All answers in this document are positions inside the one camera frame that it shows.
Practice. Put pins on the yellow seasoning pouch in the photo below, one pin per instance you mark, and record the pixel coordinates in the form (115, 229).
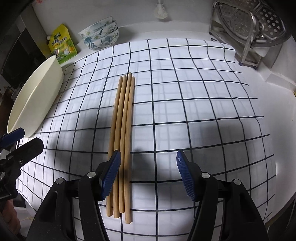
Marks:
(61, 44)

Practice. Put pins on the person's left hand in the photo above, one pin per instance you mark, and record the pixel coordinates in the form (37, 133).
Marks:
(10, 223)

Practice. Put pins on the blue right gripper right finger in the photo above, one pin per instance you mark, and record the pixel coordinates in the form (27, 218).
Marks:
(193, 178)

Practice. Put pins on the stainless steel dish rack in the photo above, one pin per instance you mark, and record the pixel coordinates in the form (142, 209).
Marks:
(246, 55)

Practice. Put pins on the stacked floral porcelain bowls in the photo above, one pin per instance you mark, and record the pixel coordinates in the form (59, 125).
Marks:
(101, 34)

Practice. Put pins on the large white round bowl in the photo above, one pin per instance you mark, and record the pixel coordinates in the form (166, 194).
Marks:
(36, 97)

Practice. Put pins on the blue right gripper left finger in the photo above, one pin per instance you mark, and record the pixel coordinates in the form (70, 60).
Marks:
(106, 174)

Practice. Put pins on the white black grid cloth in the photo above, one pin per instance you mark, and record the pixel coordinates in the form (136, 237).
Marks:
(189, 95)

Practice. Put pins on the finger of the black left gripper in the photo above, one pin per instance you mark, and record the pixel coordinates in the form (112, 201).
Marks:
(25, 153)
(12, 137)

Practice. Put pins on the wooden chopstick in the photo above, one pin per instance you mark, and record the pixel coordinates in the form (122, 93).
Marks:
(109, 200)
(123, 79)
(128, 80)
(128, 218)

